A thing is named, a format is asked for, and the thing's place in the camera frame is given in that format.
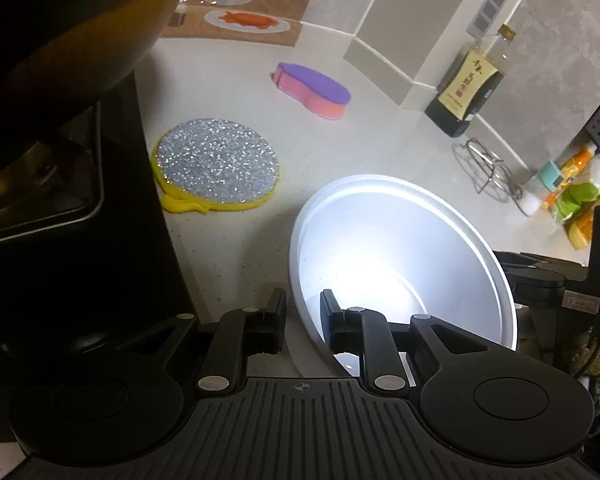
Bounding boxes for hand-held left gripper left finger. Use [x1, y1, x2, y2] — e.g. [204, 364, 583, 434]
[115, 287, 288, 395]

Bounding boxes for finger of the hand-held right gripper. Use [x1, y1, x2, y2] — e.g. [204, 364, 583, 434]
[492, 250, 588, 272]
[507, 267, 569, 307]

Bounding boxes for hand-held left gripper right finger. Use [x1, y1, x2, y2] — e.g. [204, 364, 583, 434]
[320, 289, 523, 394]

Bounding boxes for white paper bowl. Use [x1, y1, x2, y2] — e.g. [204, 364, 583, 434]
[287, 174, 519, 377]

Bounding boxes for green white plastic bag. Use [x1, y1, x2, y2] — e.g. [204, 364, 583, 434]
[550, 162, 600, 252]

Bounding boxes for teal lid salt shaker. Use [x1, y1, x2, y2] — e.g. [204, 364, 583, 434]
[518, 160, 564, 217]

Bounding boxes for orange detergent bottle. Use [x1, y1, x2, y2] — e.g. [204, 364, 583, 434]
[542, 142, 599, 211]

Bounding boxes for metal steamer rack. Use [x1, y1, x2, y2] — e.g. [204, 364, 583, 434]
[452, 137, 524, 204]

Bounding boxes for silver yellow scrubber pad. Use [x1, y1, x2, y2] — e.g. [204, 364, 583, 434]
[151, 118, 281, 215]

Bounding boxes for soy sauce bottle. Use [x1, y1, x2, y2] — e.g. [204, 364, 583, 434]
[424, 23, 517, 139]

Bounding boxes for purple pink sponge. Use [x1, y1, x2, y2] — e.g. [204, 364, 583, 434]
[271, 62, 352, 121]

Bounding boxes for food picture placemat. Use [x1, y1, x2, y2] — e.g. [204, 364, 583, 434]
[160, 0, 314, 49]

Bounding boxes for black wok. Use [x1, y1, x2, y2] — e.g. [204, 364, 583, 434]
[0, 0, 197, 182]

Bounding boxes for black cable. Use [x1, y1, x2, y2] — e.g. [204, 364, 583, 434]
[570, 305, 600, 377]

